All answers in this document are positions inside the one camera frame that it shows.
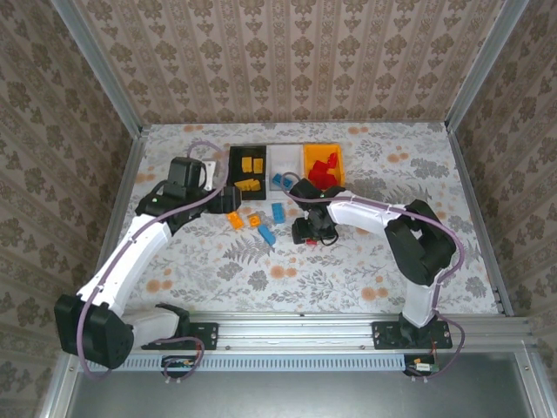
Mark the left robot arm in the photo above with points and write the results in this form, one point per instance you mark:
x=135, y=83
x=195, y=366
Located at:
x=130, y=261

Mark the long aluminium base rail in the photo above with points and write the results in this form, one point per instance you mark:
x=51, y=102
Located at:
x=296, y=331

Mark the black plastic bin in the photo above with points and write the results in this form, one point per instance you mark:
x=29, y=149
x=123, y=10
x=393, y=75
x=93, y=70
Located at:
x=237, y=193

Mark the blue lego brick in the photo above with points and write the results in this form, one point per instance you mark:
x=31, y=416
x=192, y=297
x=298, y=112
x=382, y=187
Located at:
x=277, y=213
x=266, y=235
x=277, y=179
x=288, y=183

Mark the grey metal panel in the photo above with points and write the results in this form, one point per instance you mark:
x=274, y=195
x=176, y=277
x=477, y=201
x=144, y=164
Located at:
x=283, y=396

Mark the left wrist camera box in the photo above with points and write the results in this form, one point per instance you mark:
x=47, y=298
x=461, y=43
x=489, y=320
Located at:
x=210, y=174

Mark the small electronics board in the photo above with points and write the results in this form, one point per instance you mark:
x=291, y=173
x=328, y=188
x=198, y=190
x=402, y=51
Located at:
x=421, y=366
x=178, y=363

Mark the orange lego brick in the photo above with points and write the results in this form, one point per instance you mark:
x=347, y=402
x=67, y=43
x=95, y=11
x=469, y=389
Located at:
x=256, y=186
x=258, y=164
x=235, y=220
x=246, y=164
x=243, y=184
x=253, y=220

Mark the floral patterned table cover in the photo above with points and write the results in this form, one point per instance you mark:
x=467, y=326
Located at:
x=304, y=283

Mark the white plastic bin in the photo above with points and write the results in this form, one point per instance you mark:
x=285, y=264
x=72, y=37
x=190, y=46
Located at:
x=287, y=157

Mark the aluminium frame post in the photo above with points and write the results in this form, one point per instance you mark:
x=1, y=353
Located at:
x=483, y=65
x=104, y=74

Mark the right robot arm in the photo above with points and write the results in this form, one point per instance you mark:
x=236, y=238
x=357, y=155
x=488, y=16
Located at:
x=418, y=261

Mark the orange plastic bin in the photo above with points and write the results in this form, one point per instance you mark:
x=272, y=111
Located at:
x=313, y=152

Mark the aluminium side rail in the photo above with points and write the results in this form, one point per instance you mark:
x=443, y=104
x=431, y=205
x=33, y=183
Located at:
x=114, y=217
x=472, y=196

